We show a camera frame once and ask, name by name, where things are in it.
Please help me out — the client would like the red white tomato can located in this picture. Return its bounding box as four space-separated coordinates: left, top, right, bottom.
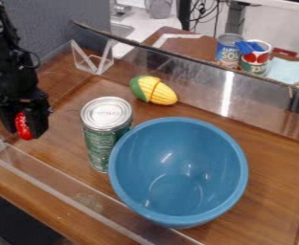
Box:
239 39 272 76

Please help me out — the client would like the clear acrylic back barrier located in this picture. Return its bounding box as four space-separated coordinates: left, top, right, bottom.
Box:
74 21 299 114

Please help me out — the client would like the red toy strawberry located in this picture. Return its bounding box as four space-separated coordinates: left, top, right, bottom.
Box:
15 112 33 141

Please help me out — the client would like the clear acrylic front barrier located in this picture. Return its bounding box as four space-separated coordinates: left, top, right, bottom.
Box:
0 137 203 245

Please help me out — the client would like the green tin can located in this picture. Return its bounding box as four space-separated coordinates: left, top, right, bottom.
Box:
80 97 134 172

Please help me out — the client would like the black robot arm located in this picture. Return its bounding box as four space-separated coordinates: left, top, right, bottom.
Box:
0 0 51 140

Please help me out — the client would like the clear acrylic bracket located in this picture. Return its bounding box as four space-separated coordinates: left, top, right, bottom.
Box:
71 40 114 75

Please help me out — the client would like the blue bowl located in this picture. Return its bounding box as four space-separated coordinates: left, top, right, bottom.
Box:
108 117 250 229

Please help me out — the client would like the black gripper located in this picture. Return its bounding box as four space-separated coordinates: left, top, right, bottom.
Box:
0 49 51 139

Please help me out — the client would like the blue soup can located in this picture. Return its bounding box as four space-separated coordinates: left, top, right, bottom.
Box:
215 33 243 69

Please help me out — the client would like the yellow toy corn cob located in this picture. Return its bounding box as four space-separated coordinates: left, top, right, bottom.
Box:
130 76 178 105

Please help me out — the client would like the blue plastic clip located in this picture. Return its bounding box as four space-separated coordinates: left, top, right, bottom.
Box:
234 41 265 55

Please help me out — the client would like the light blue cloth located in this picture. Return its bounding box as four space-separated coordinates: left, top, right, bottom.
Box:
266 57 299 84

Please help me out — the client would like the clear acrylic barrier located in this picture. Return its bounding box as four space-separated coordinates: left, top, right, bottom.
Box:
0 137 203 245
74 21 299 114

